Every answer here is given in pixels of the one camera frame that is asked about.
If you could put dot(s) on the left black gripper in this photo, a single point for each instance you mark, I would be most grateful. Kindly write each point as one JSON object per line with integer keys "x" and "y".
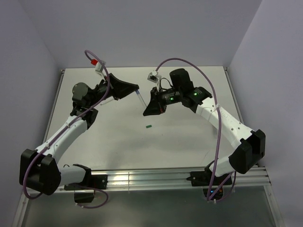
{"x": 120, "y": 89}

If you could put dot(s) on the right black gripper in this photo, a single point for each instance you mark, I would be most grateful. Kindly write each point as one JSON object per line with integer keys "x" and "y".
{"x": 156, "y": 105}

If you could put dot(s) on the white blue acrylic marker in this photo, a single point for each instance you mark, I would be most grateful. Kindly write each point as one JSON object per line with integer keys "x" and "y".
{"x": 141, "y": 101}

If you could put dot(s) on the white green acrylic marker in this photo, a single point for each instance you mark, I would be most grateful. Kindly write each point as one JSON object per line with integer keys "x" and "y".
{"x": 105, "y": 101}

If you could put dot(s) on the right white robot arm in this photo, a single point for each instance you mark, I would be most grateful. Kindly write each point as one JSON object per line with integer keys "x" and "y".
{"x": 249, "y": 145}

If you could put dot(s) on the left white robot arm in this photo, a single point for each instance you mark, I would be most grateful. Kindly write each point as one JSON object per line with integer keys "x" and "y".
{"x": 39, "y": 167}

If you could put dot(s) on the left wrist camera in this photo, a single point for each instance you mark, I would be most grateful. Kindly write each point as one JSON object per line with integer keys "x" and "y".
{"x": 99, "y": 70}

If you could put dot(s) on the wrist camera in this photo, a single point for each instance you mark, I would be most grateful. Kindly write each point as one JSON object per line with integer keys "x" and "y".
{"x": 99, "y": 70}
{"x": 154, "y": 77}

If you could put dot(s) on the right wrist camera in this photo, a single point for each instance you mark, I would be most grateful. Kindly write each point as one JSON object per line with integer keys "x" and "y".
{"x": 154, "y": 77}

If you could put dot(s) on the aluminium mounting rail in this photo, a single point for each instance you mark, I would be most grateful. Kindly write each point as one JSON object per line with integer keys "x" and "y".
{"x": 167, "y": 179}

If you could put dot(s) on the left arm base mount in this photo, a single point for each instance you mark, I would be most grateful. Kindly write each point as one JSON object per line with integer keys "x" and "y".
{"x": 97, "y": 182}

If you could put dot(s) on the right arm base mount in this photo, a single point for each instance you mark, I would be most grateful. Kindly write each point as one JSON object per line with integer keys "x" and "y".
{"x": 203, "y": 178}

